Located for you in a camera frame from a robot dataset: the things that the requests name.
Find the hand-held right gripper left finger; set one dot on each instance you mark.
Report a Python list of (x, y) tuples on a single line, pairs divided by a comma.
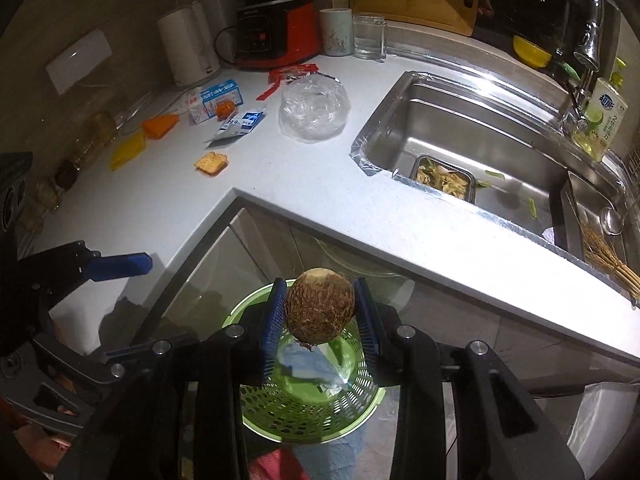
[(272, 332)]

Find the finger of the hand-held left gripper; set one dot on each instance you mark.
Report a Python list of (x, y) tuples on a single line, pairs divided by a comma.
[(122, 265), (70, 370)]

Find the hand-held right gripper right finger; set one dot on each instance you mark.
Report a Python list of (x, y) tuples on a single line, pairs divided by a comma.
[(369, 332)]

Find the brown taro root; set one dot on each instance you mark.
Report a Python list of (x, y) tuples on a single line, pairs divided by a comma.
[(320, 305)]

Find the green perforated plastic basket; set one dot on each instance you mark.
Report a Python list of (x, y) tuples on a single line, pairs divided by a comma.
[(300, 420)]

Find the orange peel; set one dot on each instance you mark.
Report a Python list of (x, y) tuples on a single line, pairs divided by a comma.
[(226, 111)]

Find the red foil snack wrapper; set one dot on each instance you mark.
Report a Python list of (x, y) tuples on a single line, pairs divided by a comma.
[(292, 72)]

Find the small glass jar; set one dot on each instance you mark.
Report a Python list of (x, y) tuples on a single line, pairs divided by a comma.
[(42, 205)]

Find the crumpled plastic wrapper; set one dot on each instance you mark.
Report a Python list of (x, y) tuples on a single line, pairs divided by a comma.
[(312, 370)]

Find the kitchen base cabinet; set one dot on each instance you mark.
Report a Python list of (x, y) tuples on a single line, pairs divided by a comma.
[(240, 260)]

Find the glass bottle with yellow contents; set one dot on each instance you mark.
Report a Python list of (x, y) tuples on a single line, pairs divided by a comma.
[(90, 145)]

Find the yellow plastic piece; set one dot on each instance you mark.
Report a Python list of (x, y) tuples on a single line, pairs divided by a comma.
[(127, 151)]

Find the red cloth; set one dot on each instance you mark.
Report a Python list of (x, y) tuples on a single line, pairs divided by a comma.
[(277, 466)]

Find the piece of toast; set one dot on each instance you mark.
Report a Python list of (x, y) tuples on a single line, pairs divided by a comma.
[(211, 164)]

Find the orange plastic wedge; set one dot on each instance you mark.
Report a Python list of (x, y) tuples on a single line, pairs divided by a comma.
[(161, 126)]

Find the sink strainer with scraps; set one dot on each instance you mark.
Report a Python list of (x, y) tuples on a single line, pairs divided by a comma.
[(470, 195)]

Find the pile of vegetable peel scraps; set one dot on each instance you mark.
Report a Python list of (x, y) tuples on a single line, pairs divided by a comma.
[(442, 177)]

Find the blue and white sachet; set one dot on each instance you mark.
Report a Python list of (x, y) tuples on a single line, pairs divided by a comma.
[(240, 125)]

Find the white and blue milk carton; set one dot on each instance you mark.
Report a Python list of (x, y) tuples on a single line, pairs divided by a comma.
[(212, 100)]

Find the green vegetable scrap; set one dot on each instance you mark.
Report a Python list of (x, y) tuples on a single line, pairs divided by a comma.
[(533, 208), (492, 176)]

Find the clear crumpled plastic bag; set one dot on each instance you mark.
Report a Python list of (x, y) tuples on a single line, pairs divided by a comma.
[(314, 110)]

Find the stainless steel sink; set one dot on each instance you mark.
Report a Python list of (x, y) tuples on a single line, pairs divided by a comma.
[(450, 120)]

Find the white electric kettle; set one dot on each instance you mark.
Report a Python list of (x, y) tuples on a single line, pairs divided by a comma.
[(185, 45)]

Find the straw brush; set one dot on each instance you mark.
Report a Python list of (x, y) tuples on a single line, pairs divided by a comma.
[(607, 260)]

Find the white plastic bag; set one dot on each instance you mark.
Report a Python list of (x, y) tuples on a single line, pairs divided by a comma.
[(607, 430)]

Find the steel ladle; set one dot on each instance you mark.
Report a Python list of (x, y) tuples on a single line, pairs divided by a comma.
[(612, 220)]

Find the red and black blender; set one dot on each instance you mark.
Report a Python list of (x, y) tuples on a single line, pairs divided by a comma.
[(272, 30)]

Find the clear glass mug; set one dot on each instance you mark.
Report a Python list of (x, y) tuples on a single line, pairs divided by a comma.
[(370, 37)]

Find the white mug with plant print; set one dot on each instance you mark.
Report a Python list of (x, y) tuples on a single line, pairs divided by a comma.
[(336, 32)]

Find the dish soap bottle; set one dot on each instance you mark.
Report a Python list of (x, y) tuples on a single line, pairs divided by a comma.
[(602, 115)]

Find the yellow bowl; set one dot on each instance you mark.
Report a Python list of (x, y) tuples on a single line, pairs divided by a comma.
[(532, 52)]

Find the chrome faucet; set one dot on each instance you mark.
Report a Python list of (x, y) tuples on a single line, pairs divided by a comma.
[(592, 30)]

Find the white wall socket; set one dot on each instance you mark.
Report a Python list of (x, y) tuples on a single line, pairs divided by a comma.
[(77, 60)]

